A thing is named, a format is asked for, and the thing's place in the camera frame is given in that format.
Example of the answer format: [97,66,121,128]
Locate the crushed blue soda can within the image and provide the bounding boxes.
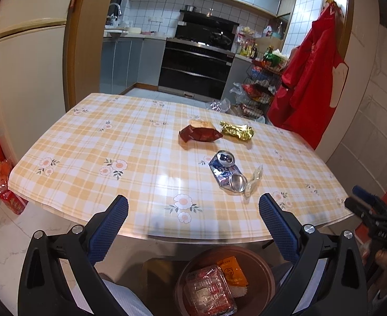
[209,150,247,192]

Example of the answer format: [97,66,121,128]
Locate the dark red snack bag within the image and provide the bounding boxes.
[179,119,223,143]

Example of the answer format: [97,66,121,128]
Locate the red apron hanging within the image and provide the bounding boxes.
[268,2,349,149]

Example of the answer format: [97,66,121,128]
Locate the clear plastic wrapper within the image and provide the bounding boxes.
[244,165,263,198]

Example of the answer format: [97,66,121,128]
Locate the yellow plaid tablecloth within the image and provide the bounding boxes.
[9,93,350,244]

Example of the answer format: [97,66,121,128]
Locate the orange snack wrapper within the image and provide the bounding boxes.
[217,256,249,288]

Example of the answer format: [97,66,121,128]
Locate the person right hand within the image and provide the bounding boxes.
[368,249,387,315]

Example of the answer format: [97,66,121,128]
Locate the grey lower kitchen cabinets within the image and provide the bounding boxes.
[99,36,166,94]

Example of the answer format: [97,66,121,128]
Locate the gold foil wrapper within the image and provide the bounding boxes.
[220,121,254,141]

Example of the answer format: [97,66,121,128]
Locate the black range hood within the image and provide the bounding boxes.
[175,10,239,51]

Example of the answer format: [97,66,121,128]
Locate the red tissue packet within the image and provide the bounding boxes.
[184,265,237,315]

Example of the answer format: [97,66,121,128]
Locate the black oven range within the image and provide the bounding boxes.
[158,38,234,101]

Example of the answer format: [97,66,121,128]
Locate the cream white refrigerator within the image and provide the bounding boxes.
[0,0,71,162]

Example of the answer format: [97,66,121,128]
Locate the red box on floor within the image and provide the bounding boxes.
[0,189,28,215]

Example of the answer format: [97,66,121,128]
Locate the chrome kitchen faucet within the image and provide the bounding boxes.
[105,2,123,26]

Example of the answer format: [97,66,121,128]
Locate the brown trash bin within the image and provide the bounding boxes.
[174,245,276,315]

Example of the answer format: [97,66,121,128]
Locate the wire storage rack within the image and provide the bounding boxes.
[239,59,283,119]

